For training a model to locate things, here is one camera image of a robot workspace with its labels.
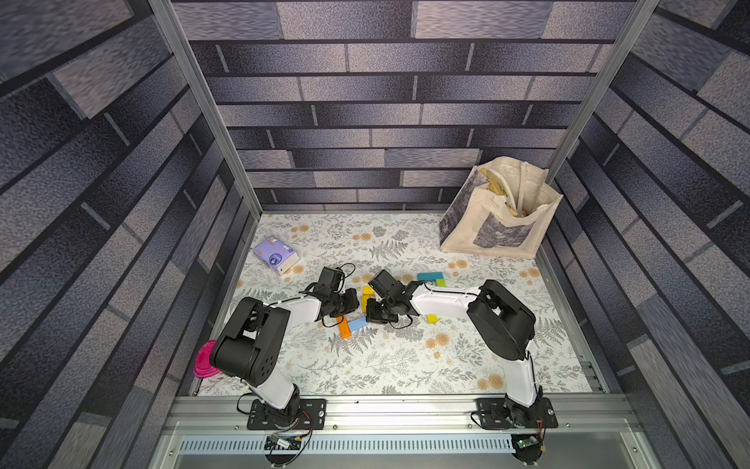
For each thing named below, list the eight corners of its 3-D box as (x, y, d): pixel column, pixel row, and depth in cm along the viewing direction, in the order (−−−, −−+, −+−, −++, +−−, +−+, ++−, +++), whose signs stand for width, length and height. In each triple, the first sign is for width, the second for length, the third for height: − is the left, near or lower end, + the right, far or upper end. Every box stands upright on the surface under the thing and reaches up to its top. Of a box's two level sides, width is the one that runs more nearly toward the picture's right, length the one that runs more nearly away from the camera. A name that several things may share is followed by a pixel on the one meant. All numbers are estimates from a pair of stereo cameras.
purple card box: (258, 258, 108) (252, 248, 103) (277, 244, 113) (272, 233, 108) (280, 277, 103) (275, 267, 98) (299, 261, 107) (295, 251, 102)
